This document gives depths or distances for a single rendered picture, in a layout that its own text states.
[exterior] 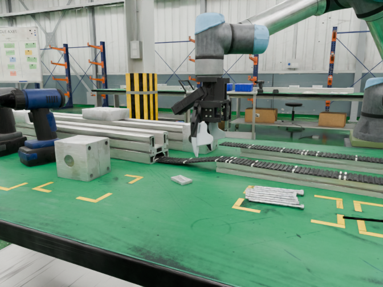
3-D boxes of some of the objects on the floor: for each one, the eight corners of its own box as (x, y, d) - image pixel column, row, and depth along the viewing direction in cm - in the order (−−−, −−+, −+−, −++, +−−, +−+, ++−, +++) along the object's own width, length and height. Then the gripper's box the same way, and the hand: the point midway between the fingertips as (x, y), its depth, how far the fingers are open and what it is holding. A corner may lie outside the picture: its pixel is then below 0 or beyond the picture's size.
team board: (-34, 133, 573) (-52, 25, 532) (-15, 129, 621) (-30, 29, 580) (41, 134, 562) (29, 24, 521) (55, 130, 610) (45, 28, 569)
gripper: (215, 76, 71) (214, 162, 75) (236, 77, 83) (234, 151, 87) (183, 77, 75) (184, 158, 79) (208, 77, 87) (208, 147, 91)
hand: (202, 149), depth 85 cm, fingers open, 8 cm apart
